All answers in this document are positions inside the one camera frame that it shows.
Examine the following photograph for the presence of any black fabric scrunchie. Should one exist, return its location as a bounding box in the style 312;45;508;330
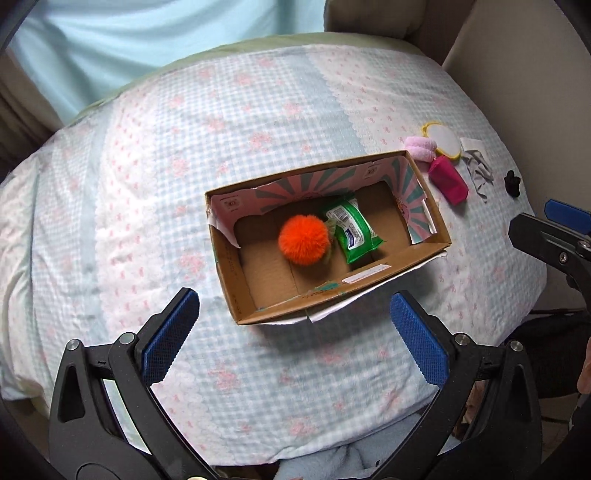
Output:
504;170;522;199

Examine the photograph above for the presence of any grey lens cleaning cloth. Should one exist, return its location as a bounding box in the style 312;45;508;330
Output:
462;150;494;203

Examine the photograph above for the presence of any magenta leather pouch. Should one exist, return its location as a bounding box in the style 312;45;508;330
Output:
428;155;469;206

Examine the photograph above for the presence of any white paper towel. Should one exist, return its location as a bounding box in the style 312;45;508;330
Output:
460;137;486;155

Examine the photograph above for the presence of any person's right hand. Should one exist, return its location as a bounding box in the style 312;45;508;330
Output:
577;338;591;395

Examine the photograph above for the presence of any yellow rimmed round mirror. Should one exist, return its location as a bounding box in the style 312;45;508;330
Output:
422;122;463;161

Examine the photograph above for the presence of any pink fuzzy scrunchie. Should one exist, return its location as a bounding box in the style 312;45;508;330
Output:
404;136;437;163

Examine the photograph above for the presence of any pastel checkered floral quilt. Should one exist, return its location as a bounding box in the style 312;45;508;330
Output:
1;36;547;466

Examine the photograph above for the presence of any green wet wipes pack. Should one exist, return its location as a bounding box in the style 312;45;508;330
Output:
322;194;384;264

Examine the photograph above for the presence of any brown curtain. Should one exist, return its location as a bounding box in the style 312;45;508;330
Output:
324;0;474;64
0;50;63;180

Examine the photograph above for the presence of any open cardboard box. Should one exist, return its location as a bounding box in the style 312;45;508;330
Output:
205;151;452;325

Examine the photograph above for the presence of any orange fluffy pompom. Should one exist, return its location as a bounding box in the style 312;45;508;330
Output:
277;215;331;266

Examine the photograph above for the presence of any green bed sheet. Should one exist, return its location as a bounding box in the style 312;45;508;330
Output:
67;32;424;125

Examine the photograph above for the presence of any brown left curtain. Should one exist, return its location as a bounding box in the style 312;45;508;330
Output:
0;50;63;180

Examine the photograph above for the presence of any light blue hanging sheet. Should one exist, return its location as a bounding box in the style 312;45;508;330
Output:
9;0;325;123

